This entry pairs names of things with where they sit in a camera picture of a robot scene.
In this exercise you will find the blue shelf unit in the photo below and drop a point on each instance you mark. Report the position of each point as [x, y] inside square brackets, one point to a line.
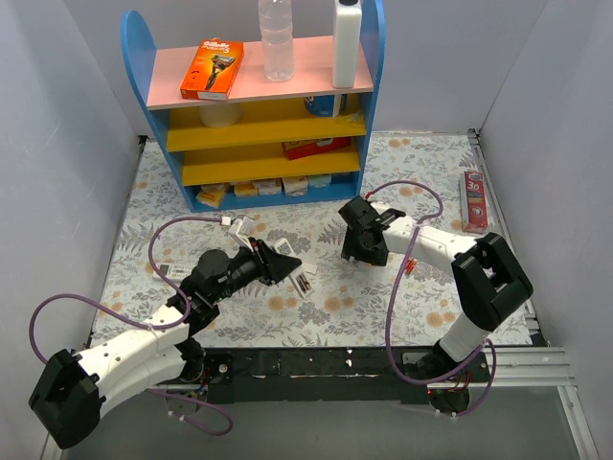
[272, 113]

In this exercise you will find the white roll on shelf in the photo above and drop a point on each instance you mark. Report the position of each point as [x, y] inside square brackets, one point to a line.
[220, 115]

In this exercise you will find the teal white small box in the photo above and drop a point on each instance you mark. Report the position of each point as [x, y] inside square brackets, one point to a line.
[319, 180]

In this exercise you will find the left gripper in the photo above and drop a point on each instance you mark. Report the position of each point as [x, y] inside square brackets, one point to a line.
[266, 264]

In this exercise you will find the small white timer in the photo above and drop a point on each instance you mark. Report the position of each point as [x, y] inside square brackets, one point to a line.
[174, 272]

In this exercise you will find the yellow box bottom shelf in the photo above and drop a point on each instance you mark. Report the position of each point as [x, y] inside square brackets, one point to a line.
[212, 195]

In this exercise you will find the red flat box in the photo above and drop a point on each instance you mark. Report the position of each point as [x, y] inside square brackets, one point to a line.
[294, 150]

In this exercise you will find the clear plastic bottle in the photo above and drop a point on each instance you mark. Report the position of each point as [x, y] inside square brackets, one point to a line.
[276, 26]

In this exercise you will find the red toothpaste box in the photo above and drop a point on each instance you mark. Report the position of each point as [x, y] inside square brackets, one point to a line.
[474, 211]

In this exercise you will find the orange razor box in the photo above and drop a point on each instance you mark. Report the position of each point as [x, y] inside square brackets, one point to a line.
[213, 70]

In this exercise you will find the white plastic bottle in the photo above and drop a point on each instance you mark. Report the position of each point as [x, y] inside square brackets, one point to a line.
[346, 32]

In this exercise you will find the white remote control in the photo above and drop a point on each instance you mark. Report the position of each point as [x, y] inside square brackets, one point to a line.
[298, 276]

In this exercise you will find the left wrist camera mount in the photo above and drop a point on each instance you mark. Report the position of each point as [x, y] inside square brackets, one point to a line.
[239, 229]

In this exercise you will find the red battery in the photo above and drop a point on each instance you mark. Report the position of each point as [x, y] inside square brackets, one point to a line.
[410, 266]

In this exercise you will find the white battery cover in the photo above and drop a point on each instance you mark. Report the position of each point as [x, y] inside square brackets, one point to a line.
[309, 268]

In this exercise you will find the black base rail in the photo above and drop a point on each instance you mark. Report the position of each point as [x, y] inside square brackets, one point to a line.
[305, 375]

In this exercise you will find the floral table mat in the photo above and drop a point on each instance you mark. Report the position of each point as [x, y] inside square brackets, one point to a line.
[351, 303]

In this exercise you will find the yellow white small box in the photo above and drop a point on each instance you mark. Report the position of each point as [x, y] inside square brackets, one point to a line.
[245, 189]

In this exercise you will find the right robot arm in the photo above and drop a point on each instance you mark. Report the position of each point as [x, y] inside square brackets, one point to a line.
[490, 282]

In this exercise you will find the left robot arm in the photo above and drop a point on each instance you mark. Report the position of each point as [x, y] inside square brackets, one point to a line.
[77, 389]

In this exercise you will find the blue white tin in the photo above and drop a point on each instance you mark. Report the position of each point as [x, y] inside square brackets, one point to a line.
[327, 106]

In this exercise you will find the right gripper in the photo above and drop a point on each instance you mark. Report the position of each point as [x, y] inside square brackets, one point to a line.
[363, 243]

